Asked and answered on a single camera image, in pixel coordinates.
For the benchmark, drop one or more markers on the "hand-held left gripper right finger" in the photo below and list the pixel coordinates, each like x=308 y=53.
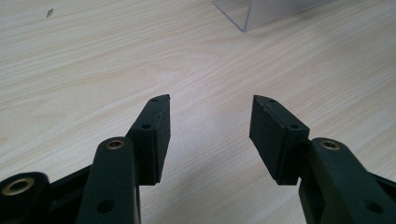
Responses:
x=277 y=140

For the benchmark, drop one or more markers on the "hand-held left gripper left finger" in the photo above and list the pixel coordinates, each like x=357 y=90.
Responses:
x=149 y=140

